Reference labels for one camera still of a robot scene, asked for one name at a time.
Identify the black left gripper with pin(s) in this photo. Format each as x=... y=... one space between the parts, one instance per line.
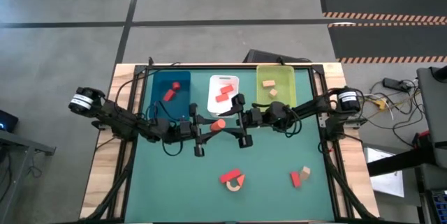
x=183 y=130

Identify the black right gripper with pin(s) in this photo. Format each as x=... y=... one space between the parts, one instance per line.
x=253 y=118

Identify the orange-red rectangular block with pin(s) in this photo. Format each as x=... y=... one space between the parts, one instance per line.
x=222 y=97
x=227 y=89

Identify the red rectangular block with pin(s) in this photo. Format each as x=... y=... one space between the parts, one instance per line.
x=295 y=179
x=169 y=95

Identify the small tan wooden cube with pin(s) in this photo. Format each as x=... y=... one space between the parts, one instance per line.
x=273 y=92

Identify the small red block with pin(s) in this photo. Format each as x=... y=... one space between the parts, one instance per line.
x=176 y=85

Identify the brown wooden block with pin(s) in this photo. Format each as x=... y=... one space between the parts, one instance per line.
x=268 y=83

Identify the long red block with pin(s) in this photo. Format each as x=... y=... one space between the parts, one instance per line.
x=230 y=176

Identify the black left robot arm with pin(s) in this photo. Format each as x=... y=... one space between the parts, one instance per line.
x=120 y=121

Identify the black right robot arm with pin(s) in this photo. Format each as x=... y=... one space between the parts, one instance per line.
x=311 y=107

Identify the white plastic bin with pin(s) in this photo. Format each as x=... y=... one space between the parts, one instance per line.
x=214 y=105

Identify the blue plastic bin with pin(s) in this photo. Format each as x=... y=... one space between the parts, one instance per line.
x=183 y=95

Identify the orange wedge block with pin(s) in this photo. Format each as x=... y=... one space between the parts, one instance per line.
x=241 y=180

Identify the yellow-green plastic bin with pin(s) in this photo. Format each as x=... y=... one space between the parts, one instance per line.
x=283 y=81

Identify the tan wooden arch block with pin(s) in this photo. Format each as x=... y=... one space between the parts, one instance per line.
x=233 y=189

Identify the black equipment case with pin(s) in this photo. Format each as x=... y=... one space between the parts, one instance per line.
x=260 y=57

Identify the green table mat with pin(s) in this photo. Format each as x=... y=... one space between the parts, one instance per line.
x=195 y=199

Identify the black power adapter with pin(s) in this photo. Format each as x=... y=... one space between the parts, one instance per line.
x=394 y=84

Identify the white paper sheet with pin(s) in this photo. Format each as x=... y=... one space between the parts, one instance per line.
x=387 y=184

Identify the black stand leg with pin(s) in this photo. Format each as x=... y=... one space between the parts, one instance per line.
x=394 y=163

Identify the black hazard-striped floor mat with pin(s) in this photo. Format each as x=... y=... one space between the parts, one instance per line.
x=387 y=40
x=380 y=0

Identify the grey metal stand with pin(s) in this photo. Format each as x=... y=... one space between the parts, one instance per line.
x=21 y=143

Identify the black box with blue light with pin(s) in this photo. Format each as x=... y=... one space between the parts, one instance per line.
x=8 y=121

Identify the grey cabinet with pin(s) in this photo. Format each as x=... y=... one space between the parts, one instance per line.
x=436 y=112

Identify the black keyboard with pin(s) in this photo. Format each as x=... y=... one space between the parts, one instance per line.
x=440 y=201

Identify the black aluminium table frame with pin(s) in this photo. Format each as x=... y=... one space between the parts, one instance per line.
x=227 y=66

